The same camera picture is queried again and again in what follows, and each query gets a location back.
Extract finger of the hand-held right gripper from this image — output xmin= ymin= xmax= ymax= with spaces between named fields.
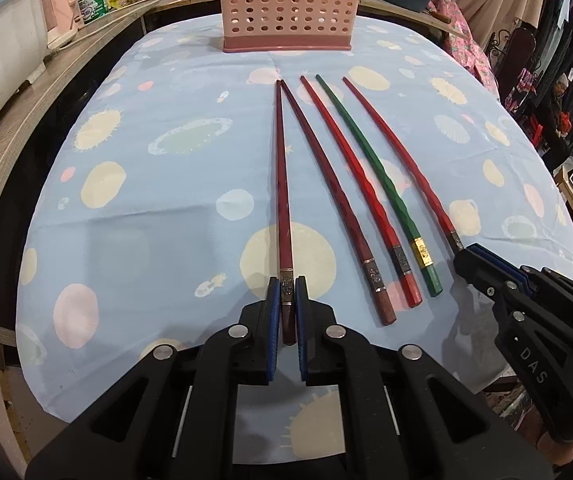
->
xmin=469 ymin=243 xmax=573 ymax=312
xmin=454 ymin=250 xmax=523 ymax=322

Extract pink floral cloth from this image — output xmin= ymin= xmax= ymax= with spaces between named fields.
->
xmin=427 ymin=0 xmax=498 ymax=94

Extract pink perforated utensil basket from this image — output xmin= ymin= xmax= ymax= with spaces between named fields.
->
xmin=219 ymin=0 xmax=363 ymax=55

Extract white cable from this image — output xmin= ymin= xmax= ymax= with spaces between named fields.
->
xmin=46 ymin=2 xmax=142 ymax=52

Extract hanging clothes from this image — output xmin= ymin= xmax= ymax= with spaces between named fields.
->
xmin=491 ymin=0 xmax=573 ymax=162

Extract dark red chopstick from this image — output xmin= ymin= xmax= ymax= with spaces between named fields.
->
xmin=275 ymin=79 xmax=298 ymax=346

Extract green chopstick gold band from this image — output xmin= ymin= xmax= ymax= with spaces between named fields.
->
xmin=315 ymin=74 xmax=442 ymax=297

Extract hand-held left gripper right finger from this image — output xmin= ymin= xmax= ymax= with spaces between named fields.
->
xmin=294 ymin=276 xmax=552 ymax=480

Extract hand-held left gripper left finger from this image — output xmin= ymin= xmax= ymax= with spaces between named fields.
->
xmin=25 ymin=277 xmax=281 ymax=480

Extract maroon chopstick silver band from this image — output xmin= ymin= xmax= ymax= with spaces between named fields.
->
xmin=281 ymin=80 xmax=398 ymax=326

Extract blue dotted tablecloth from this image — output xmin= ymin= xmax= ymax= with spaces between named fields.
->
xmin=16 ymin=12 xmax=573 ymax=466

